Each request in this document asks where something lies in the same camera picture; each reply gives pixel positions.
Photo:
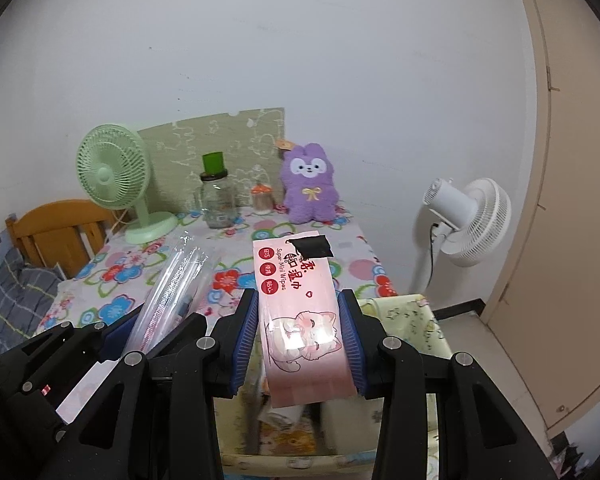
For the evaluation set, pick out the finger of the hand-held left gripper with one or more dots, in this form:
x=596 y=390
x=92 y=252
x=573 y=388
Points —
x=117 y=332
x=182 y=332

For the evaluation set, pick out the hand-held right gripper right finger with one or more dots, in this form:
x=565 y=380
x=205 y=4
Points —
x=352 y=345

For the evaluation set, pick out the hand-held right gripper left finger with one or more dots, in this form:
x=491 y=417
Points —
x=244 y=345

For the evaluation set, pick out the clear plastic packet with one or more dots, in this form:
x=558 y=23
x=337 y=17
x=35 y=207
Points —
x=175 y=290

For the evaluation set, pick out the yellow gift-wrapped box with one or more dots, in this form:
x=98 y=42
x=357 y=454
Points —
x=407 y=317

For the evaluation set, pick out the pink wipes packet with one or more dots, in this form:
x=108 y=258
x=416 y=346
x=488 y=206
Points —
x=300 y=310

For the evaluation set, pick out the floral tablecloth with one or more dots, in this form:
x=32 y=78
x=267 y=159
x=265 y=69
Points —
x=130 y=270

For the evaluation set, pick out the grey plaid pillow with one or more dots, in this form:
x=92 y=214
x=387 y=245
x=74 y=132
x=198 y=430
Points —
x=15 y=295

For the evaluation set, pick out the wooden bed headboard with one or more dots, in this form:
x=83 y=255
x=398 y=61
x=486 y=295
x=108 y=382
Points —
x=55 y=230

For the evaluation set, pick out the glass jar with green lid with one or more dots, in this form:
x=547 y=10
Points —
x=219 y=200

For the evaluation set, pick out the cotton swab container orange lid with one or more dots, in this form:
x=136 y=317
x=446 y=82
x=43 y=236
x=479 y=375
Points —
x=263 y=202

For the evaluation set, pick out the green desk fan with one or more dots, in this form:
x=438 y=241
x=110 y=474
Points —
x=112 y=175

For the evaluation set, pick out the purple plush toy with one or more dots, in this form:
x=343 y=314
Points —
x=307 y=185

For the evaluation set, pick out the green patterned board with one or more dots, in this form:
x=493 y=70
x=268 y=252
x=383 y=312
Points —
x=180 y=160

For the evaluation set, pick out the white standing fan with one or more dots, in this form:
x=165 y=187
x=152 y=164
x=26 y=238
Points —
x=480 y=220

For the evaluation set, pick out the beige door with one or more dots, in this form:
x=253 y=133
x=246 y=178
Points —
x=580 y=210

